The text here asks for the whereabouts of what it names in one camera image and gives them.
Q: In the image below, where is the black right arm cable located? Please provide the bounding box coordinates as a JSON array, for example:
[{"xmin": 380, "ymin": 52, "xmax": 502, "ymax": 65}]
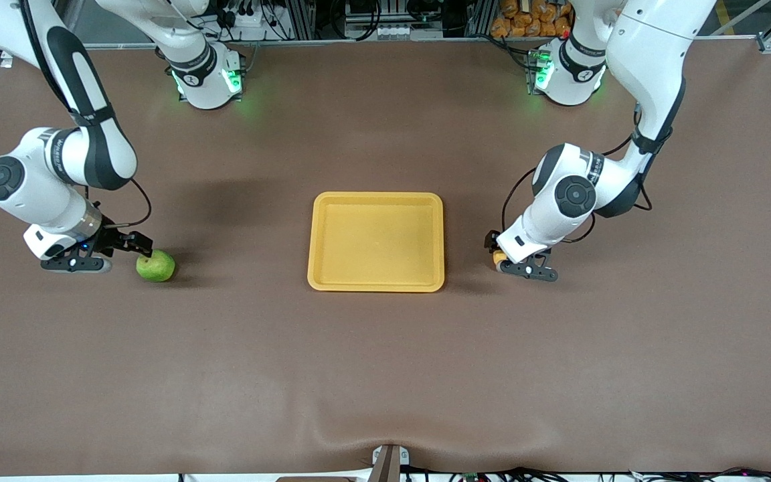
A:
[{"xmin": 83, "ymin": 177, "xmax": 153, "ymax": 230}]

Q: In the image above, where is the aluminium table edge rail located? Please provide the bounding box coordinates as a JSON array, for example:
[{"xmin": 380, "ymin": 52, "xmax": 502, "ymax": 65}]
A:
[{"xmin": 1, "ymin": 35, "xmax": 771, "ymax": 53}]

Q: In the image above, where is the yellow plastic tray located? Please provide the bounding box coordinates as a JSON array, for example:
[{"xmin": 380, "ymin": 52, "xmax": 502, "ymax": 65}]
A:
[{"xmin": 307, "ymin": 191, "xmax": 445, "ymax": 293}]

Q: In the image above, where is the orange packaged snacks pile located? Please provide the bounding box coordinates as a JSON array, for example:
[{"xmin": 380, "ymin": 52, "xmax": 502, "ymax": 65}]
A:
[{"xmin": 490, "ymin": 0, "xmax": 575, "ymax": 38}]

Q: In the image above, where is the green apple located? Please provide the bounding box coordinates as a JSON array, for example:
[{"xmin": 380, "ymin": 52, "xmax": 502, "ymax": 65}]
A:
[{"xmin": 136, "ymin": 250, "xmax": 176, "ymax": 283}]

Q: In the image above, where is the brown table cover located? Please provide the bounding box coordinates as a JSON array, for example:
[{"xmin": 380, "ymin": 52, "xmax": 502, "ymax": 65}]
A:
[{"xmin": 0, "ymin": 37, "xmax": 771, "ymax": 477}]

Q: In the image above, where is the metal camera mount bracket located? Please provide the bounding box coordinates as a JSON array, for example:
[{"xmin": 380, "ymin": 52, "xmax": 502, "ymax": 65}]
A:
[{"xmin": 371, "ymin": 445, "xmax": 410, "ymax": 482}]

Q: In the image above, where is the white power strip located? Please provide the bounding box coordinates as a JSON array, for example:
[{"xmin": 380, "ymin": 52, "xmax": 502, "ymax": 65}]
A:
[{"xmin": 224, "ymin": 3, "xmax": 264, "ymax": 29}]

